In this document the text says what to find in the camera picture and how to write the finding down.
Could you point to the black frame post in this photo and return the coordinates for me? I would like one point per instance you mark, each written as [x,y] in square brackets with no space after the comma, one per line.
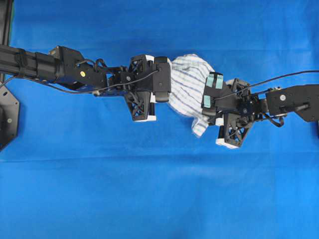
[6,16]

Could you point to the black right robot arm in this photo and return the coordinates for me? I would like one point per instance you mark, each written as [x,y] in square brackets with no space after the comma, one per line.
[303,100]

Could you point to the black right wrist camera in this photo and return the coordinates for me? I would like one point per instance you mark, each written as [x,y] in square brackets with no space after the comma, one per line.
[214,88]

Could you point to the white blue striped towel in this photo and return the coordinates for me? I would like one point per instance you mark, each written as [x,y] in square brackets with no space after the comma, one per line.
[188,78]

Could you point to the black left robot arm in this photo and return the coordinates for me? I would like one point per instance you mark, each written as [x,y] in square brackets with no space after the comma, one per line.
[68,71]

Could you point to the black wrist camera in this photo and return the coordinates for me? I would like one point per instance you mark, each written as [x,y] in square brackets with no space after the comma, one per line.
[214,88]
[161,79]

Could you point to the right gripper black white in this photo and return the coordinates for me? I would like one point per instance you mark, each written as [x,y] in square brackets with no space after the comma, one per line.
[235,125]

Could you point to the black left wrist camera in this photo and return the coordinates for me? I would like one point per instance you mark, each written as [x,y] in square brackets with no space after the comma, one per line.
[161,79]

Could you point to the blue table cloth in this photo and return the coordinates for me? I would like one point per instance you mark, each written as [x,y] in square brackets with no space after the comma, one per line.
[80,168]

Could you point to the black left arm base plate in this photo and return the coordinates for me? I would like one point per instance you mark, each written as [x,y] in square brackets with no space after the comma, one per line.
[9,115]

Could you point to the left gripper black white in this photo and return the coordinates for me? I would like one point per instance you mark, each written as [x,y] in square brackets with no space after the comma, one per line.
[135,84]

